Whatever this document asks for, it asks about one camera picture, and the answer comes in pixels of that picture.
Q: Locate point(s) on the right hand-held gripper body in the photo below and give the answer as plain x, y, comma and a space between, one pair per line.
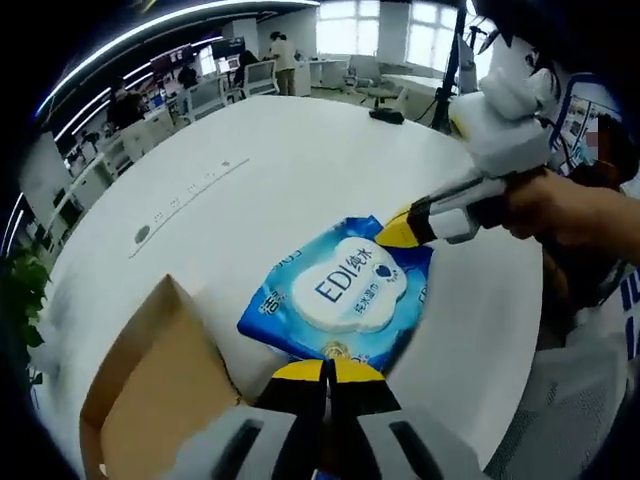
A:
505, 135

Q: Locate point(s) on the blue white wall poster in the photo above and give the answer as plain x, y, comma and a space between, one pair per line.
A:
575, 110

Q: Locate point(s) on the black tripod stand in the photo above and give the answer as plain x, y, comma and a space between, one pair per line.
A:
450, 65

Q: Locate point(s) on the green potted plant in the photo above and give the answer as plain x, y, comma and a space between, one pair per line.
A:
25, 280

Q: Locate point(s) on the white office chair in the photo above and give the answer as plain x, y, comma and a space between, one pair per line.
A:
207, 97
262, 77

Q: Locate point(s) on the large blue wet wipes pack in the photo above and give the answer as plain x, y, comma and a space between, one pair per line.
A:
345, 300

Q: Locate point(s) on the person's right hand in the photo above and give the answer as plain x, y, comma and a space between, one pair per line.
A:
542, 207

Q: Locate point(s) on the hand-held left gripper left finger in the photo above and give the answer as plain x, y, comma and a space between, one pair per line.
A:
290, 400

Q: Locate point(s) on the small black table device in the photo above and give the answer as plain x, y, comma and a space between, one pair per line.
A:
386, 115

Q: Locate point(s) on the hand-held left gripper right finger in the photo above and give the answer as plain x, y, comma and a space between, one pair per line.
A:
365, 400

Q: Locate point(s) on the brown cardboard shoe box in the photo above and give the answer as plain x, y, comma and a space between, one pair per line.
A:
150, 360

